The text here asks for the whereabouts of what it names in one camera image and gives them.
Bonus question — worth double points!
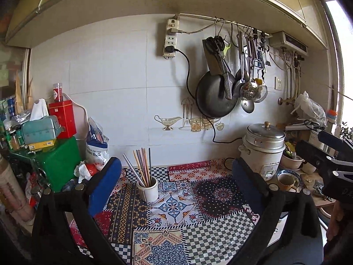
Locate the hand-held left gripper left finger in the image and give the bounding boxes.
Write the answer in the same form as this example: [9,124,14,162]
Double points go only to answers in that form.
[32,157,126,265]

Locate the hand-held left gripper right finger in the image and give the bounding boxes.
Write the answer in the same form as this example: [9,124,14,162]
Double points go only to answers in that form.
[232,158,323,265]

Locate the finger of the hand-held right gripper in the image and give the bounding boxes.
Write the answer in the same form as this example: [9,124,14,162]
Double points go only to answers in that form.
[296,141,335,174]
[317,130,353,158]

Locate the bunch of colourful chopsticks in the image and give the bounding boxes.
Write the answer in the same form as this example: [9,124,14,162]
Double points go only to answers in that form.
[123,148,152,188]

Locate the white ceramic cup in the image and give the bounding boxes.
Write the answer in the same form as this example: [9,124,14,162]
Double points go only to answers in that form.
[136,176,159,203]

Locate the person's right forearm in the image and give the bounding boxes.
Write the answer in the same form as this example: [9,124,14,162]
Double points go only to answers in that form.
[326,199,346,241]

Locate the white bowl with utensils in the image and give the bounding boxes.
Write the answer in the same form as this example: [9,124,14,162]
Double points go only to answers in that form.
[281,152,304,170]

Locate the crumpled red white wrapper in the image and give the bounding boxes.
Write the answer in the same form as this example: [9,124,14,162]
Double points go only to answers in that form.
[74,161,104,183]

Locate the wooden cutting board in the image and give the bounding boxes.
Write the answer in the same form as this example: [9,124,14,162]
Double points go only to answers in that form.
[298,172,337,207]

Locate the blue and white bowl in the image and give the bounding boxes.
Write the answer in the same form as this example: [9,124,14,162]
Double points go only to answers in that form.
[276,169,304,192]

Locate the white electric rice cooker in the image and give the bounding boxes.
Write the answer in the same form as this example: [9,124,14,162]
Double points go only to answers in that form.
[238,121,286,181]

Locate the brown mug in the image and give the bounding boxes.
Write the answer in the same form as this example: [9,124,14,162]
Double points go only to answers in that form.
[277,174,297,191]

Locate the white and blue bag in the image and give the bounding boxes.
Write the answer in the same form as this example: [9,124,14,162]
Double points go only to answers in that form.
[86,117,109,166]

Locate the white plastic bag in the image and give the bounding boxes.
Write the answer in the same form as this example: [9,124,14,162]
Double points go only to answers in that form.
[291,91,327,127]

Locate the white and teal flat tray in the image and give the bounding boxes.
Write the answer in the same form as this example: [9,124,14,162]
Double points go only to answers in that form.
[272,212,289,243]

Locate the green metal box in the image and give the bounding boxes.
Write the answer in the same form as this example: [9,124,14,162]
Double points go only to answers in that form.
[17,136,89,192]

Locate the patchwork patterned table mat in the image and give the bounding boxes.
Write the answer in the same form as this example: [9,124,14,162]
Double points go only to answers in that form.
[70,159,261,265]

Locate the yellow flat box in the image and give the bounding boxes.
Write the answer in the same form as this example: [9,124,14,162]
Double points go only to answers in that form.
[28,139,56,150]

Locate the red tin box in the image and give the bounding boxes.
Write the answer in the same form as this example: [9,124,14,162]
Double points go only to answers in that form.
[48,100,77,139]

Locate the teal tissue box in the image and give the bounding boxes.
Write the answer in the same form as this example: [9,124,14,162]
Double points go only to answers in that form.
[21,98,62,145]

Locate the metal slotted skimmer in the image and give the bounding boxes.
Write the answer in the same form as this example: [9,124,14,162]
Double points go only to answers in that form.
[239,32,260,100]

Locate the patterned paper roll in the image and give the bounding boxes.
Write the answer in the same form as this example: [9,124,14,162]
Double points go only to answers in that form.
[0,155,35,224]

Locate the black frying pan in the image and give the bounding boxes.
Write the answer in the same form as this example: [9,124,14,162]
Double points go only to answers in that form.
[196,71,239,118]

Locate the red lidded can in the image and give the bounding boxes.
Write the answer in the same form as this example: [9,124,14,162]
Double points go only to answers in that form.
[52,83,63,102]

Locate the dark metal ladle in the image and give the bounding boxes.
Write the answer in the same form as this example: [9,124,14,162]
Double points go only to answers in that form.
[233,70,245,95]

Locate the white water heater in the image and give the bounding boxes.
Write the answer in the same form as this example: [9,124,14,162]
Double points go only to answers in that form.
[269,31,308,53]

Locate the cluster of small hanging tools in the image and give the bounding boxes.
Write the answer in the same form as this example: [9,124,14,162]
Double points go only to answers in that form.
[245,28,272,86]

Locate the glass door cabinet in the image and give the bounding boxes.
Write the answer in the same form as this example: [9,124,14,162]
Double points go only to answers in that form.
[0,44,31,150]

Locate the black kitchen scissors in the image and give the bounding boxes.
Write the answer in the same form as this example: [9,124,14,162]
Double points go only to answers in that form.
[207,36,225,54]

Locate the white power strip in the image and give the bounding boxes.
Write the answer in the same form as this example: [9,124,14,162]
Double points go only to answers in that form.
[163,34,177,59]

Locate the white plug adapter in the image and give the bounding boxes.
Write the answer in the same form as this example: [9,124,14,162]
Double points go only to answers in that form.
[166,19,179,35]

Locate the wall faucet pipes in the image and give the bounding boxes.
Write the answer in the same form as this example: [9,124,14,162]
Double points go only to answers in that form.
[278,52,301,106]

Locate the wire mesh strainer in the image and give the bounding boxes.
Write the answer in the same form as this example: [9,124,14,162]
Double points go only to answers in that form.
[254,85,268,102]

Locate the kitchenware wall sticker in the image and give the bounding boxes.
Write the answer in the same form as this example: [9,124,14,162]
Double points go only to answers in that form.
[154,97,225,131]

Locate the black power cable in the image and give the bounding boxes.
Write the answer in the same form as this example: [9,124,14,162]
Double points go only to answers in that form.
[165,47,244,144]

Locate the white cable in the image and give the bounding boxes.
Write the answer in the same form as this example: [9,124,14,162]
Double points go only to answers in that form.
[176,19,221,34]

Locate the metal hanging rail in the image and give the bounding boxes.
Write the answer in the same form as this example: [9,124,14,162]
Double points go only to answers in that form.
[176,13,272,38]

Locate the yellowish wall cabinet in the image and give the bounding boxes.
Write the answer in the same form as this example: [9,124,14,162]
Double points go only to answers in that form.
[6,0,329,51]

